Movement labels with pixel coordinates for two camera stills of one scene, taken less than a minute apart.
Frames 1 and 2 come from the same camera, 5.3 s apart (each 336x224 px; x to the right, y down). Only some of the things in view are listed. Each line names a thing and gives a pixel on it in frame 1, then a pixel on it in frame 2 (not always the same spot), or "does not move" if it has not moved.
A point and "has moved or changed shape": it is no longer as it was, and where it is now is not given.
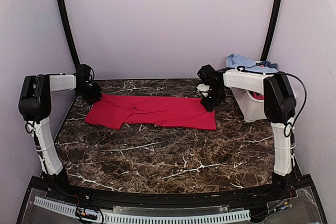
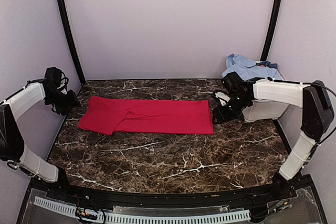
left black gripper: [94, 98] to [73, 102]
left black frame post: [61, 0] does not move
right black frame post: [276, 15] does not move
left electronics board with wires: [87, 213] does not move
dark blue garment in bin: [267, 63] does not move
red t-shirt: [112, 111] has moved or changed shape
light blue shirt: [234, 61] does not move
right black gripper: [209, 105] to [221, 116]
